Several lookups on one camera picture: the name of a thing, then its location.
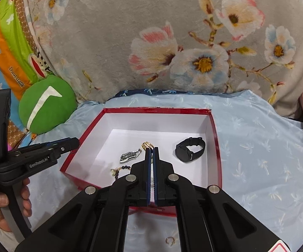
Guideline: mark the silver metal wristwatch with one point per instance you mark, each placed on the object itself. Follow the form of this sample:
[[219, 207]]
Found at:
[[131, 155]]

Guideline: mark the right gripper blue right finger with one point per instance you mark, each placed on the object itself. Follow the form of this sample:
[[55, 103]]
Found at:
[[208, 218]]

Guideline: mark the gold hoop earrings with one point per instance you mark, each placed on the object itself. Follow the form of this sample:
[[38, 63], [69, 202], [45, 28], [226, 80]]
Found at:
[[170, 241]]

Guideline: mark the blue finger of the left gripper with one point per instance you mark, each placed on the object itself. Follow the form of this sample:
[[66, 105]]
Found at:
[[63, 145]]

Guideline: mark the green round cushion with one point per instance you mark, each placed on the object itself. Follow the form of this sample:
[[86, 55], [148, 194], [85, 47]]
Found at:
[[46, 104]]

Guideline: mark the grey floral blanket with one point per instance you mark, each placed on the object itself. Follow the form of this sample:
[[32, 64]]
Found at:
[[102, 47]]

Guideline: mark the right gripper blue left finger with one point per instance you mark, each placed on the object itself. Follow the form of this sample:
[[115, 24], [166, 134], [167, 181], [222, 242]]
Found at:
[[95, 221]]

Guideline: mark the red gift box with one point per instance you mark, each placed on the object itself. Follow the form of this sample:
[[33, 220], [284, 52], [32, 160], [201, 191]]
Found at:
[[116, 131]]

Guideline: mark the person left hand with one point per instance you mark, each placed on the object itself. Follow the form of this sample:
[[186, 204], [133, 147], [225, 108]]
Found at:
[[4, 201]]

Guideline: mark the colourful cartoon monkey sheet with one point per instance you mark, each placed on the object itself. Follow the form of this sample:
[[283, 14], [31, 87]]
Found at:
[[21, 62]]

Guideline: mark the light blue palm bedsheet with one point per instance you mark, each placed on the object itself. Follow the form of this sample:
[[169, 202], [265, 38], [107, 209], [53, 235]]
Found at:
[[261, 154]]

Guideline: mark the black smartwatch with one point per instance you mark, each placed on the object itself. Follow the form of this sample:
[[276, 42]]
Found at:
[[183, 149]]

